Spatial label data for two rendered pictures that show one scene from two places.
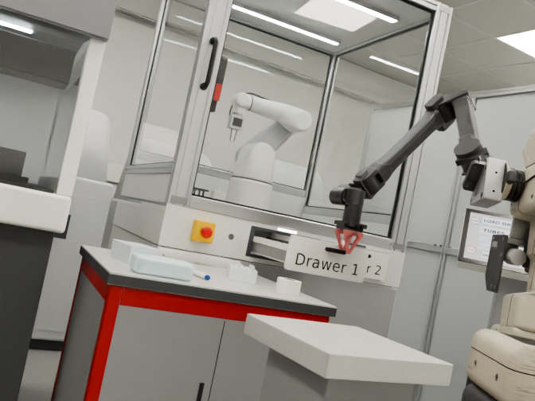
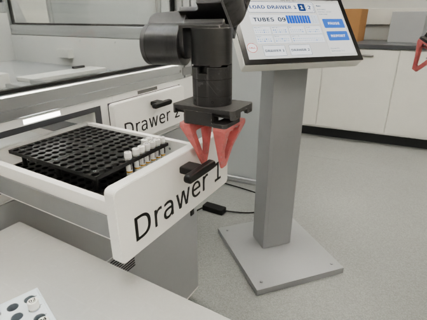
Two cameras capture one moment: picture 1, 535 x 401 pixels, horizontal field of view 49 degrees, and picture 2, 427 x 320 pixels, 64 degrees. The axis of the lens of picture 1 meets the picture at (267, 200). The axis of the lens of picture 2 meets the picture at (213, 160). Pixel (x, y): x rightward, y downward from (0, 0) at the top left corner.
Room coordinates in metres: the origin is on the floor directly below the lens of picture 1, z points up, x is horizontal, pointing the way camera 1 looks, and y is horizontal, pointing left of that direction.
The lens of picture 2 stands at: (1.49, 0.02, 1.12)
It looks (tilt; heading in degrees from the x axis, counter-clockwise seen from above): 23 degrees down; 324
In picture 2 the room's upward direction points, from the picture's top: straight up
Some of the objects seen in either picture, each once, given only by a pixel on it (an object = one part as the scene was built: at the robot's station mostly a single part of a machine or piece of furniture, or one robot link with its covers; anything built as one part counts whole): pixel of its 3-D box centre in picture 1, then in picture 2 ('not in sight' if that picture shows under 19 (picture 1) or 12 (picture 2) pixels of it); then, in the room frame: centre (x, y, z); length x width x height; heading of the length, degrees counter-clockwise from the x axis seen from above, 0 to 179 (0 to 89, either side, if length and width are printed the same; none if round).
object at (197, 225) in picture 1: (203, 231); not in sight; (2.06, 0.20, 0.88); 0.07 x 0.05 x 0.07; 114
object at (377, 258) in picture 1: (355, 261); (152, 113); (2.34, -0.39, 0.87); 0.29 x 0.02 x 0.11; 114
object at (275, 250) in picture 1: (298, 254); (89, 163); (2.11, -0.14, 0.86); 0.40 x 0.26 x 0.06; 24
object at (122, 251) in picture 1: (134, 253); not in sight; (1.69, 0.34, 0.79); 0.13 x 0.09 x 0.05; 38
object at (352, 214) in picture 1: (351, 216); (212, 90); (1.89, -0.27, 1.02); 0.10 x 0.07 x 0.07; 24
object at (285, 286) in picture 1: (288, 286); not in sight; (1.71, -0.11, 0.78); 0.07 x 0.07 x 0.04
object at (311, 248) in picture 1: (327, 258); (180, 184); (1.92, -0.23, 0.87); 0.29 x 0.02 x 0.11; 114
